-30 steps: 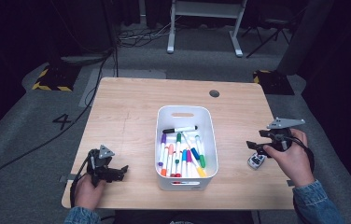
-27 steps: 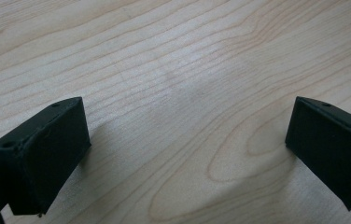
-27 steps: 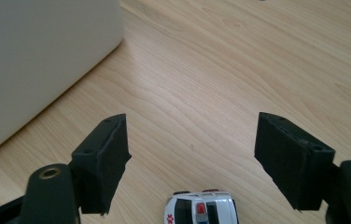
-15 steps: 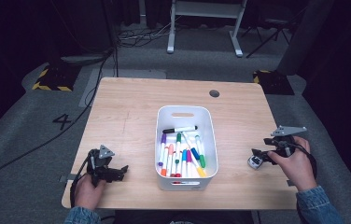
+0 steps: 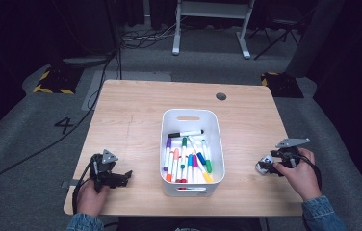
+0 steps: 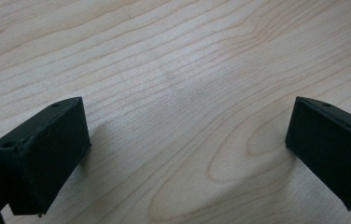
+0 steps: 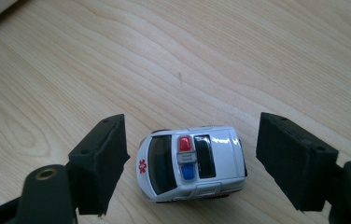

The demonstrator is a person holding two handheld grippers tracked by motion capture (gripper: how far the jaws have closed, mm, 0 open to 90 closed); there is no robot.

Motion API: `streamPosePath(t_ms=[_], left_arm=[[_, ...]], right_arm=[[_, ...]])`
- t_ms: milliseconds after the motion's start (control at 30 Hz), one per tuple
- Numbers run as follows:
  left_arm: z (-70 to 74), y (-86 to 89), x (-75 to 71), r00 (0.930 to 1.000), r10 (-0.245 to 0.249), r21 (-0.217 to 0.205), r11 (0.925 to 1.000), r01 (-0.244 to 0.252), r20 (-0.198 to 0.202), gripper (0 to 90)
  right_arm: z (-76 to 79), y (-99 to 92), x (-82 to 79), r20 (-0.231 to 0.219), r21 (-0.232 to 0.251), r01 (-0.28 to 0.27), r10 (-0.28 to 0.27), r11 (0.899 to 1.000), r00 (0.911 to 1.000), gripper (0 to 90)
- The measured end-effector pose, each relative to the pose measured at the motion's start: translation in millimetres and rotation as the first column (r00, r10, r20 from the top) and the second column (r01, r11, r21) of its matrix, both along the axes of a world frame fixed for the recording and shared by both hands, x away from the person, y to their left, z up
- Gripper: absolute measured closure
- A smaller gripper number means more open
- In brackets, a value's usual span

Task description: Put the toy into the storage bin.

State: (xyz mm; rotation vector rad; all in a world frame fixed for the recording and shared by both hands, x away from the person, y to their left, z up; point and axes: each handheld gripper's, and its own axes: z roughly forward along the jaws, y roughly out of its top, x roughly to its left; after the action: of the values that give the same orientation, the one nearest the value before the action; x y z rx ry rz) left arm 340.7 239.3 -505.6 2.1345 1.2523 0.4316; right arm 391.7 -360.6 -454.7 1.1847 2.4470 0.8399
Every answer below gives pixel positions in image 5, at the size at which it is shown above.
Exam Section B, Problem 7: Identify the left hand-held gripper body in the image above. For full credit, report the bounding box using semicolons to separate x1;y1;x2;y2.
89;148;122;193

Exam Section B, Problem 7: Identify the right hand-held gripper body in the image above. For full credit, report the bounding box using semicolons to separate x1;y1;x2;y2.
275;138;311;168

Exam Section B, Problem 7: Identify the orange marker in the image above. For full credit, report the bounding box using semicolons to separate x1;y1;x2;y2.
165;150;176;183

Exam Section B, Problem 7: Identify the purple marker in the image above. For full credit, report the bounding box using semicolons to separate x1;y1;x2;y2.
162;138;173;172

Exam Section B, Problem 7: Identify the pink marker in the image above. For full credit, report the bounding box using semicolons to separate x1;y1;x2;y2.
170;147;181;182

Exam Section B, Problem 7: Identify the black marker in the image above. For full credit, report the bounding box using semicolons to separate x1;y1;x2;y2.
167;129;205;139

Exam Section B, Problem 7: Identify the sky blue marker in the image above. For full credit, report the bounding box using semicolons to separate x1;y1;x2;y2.
187;153;194;184

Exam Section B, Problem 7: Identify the dark green marker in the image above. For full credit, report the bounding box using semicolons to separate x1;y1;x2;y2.
179;137;189;171

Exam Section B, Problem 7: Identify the light green marker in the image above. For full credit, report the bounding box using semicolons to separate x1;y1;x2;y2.
201;139;214;175

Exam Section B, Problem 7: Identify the yellow marker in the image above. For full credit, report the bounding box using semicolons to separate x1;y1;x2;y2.
196;160;215;185

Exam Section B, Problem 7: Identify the magenta marker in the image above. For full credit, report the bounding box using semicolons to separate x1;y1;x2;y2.
192;153;200;184

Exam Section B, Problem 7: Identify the white plastic storage bin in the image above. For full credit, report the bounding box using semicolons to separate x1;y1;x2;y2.
159;108;226;198

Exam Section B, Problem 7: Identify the person's right hand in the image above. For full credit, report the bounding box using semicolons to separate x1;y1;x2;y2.
272;147;323;202

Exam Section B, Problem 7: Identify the person's left hand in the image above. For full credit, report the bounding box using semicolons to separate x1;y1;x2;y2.
77;178;112;218

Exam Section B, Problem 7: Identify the grey table edge clip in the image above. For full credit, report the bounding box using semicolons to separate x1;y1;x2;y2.
61;179;80;189

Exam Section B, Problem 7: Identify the person's dark clothing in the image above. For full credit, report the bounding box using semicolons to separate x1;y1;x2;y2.
117;216;264;231

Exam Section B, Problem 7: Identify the black yellow striped base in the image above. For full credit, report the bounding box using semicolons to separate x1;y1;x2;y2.
32;65;85;95
260;71;304;99

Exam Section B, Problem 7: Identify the black stand pole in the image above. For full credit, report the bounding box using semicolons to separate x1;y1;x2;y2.
105;0;123;80

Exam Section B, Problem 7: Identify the grey flat stand base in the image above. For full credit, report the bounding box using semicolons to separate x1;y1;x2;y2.
62;55;111;69

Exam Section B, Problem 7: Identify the grey column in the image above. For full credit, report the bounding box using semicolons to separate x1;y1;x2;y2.
285;0;346;79

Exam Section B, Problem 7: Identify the right hand-held gripper cable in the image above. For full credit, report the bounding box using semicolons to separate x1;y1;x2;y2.
289;153;323;193

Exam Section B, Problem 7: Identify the hand-held gripper cable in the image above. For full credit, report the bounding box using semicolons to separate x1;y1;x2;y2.
289;153;323;193
72;153;98;214

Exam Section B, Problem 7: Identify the left hand-held gripper cable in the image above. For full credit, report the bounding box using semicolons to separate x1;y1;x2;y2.
72;153;98;214

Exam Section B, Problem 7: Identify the long black floor cable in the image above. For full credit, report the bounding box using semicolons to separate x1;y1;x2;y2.
0;47;119;196

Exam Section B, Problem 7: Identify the bundle of floor cables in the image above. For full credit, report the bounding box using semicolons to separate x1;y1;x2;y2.
119;18;183;51

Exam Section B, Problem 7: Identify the white metal desk frame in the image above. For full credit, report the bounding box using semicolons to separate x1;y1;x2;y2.
171;0;256;61

